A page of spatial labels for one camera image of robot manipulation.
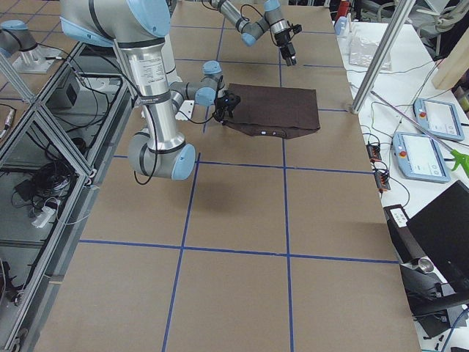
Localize far blue teach pendant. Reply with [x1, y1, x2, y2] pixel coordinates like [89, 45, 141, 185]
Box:
[413, 98, 465, 142]

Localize green grabber tool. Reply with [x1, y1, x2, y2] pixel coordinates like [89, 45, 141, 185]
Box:
[370, 90, 469, 177]

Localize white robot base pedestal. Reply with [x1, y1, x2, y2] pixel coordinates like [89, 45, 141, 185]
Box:
[175, 100, 195, 121]

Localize aluminium frame post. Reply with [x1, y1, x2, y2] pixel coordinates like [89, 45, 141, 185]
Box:
[350, 0, 415, 114]

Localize near blue teach pendant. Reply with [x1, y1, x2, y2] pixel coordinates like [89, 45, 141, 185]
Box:
[392, 132, 451, 183]

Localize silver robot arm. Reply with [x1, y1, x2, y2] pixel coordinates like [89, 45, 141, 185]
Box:
[202, 0, 303, 67]
[60, 1, 224, 180]

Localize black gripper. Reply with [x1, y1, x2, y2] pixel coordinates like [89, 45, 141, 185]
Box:
[275, 31, 297, 66]
[213, 95, 228, 124]

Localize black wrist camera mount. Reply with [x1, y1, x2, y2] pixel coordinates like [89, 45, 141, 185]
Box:
[224, 91, 241, 118]
[287, 22, 303, 37]

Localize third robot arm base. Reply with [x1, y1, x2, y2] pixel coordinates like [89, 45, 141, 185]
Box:
[1, 20, 62, 74]

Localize aluminium frame cabinet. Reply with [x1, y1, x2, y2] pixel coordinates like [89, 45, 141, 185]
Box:
[1, 44, 132, 351]

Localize dark brown t-shirt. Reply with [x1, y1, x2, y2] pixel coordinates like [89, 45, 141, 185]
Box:
[223, 84, 320, 139]

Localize blue teach pendant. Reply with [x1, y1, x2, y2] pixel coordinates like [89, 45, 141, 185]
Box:
[413, 98, 465, 142]
[392, 132, 451, 183]

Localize black monitor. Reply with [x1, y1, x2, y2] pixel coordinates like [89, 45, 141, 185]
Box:
[407, 180, 468, 292]

